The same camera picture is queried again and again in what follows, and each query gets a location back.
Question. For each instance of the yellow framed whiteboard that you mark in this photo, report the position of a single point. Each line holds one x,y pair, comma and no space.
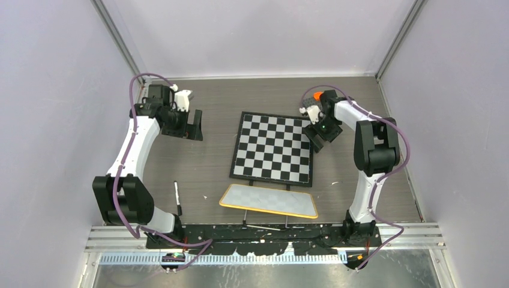
272,201

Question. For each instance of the black white marker pen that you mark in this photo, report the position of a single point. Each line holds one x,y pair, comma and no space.
177,198

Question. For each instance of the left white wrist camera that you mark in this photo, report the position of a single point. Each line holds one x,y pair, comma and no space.
182,100

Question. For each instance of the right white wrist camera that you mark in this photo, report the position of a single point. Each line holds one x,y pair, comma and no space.
312,112

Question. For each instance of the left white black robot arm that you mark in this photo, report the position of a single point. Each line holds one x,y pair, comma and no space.
121,196

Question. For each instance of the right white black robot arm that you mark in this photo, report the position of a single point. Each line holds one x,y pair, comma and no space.
376,151

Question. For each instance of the black white checkerboard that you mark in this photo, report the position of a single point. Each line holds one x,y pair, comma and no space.
272,148

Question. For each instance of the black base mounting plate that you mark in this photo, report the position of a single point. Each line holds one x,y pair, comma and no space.
262,240

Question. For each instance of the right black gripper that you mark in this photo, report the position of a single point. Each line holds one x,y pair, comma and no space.
310,134

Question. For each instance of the grey lego baseplate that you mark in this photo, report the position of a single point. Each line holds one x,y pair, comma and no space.
309,102

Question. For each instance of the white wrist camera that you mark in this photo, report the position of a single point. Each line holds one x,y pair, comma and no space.
312,112
182,100

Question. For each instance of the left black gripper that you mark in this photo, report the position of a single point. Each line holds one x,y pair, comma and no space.
194,131

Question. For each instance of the orange curved block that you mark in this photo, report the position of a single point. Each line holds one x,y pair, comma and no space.
317,95

